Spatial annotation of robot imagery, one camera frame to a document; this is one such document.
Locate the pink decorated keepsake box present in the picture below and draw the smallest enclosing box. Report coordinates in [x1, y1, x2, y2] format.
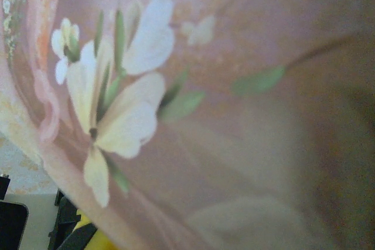
[0, 0, 375, 250]

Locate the small padlock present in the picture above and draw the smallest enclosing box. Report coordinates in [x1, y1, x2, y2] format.
[74, 213, 120, 250]

